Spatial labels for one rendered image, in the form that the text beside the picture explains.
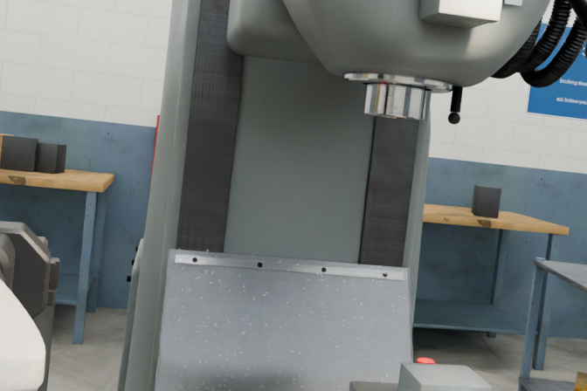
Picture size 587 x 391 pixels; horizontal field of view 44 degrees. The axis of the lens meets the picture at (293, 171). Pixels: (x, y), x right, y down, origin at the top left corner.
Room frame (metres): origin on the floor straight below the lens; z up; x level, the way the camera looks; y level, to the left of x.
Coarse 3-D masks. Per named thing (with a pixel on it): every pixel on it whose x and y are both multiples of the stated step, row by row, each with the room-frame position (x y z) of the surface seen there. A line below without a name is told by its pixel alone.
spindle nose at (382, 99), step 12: (372, 84) 0.55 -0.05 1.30; (384, 84) 0.55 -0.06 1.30; (396, 84) 0.54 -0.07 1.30; (372, 96) 0.55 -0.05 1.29; (384, 96) 0.54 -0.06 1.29; (396, 96) 0.54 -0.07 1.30; (408, 96) 0.54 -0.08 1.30; (420, 96) 0.55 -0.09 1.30; (372, 108) 0.55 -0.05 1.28; (384, 108) 0.54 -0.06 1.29; (396, 108) 0.54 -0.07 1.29; (408, 108) 0.54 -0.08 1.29; (420, 108) 0.55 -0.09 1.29
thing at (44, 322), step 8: (48, 312) 0.52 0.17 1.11; (40, 320) 0.49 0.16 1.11; (48, 320) 0.53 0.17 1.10; (40, 328) 0.49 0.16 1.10; (48, 328) 0.53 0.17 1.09; (48, 336) 0.53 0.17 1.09; (48, 344) 0.54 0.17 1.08; (48, 352) 0.54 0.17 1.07; (48, 360) 0.55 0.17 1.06; (48, 368) 0.55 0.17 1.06
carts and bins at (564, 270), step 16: (560, 272) 2.80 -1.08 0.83; (576, 272) 2.85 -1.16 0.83; (528, 320) 3.08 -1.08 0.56; (528, 336) 3.08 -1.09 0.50; (528, 352) 3.08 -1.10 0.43; (528, 368) 3.08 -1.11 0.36; (528, 384) 3.01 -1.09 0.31; (544, 384) 3.03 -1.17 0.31; (560, 384) 3.05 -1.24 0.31; (576, 384) 2.75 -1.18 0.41
